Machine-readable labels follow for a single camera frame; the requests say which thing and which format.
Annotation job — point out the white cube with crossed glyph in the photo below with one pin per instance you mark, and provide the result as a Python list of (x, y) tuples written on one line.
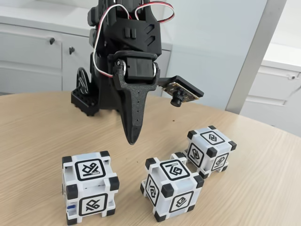
[(89, 169)]

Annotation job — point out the grey metal post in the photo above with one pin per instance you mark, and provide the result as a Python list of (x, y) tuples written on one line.
[(254, 58)]

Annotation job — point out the white cube with lightning glyph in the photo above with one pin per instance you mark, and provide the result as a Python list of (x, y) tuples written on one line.
[(212, 137)]

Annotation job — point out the black table clamp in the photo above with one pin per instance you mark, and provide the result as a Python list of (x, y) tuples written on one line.
[(84, 101)]

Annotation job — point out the white cube with lamp glyph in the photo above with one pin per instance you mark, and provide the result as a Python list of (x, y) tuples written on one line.
[(175, 170)]

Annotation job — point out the small silver cabinet lock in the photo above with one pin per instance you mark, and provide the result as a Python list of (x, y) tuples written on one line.
[(292, 76)]

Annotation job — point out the black cabinet key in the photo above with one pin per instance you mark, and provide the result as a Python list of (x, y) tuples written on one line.
[(71, 50), (52, 40)]

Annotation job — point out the white cabinet with drawers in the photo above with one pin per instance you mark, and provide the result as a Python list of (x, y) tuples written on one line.
[(294, 117)]

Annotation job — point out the camera module on black mount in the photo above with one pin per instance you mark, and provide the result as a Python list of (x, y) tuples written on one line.
[(183, 87)]

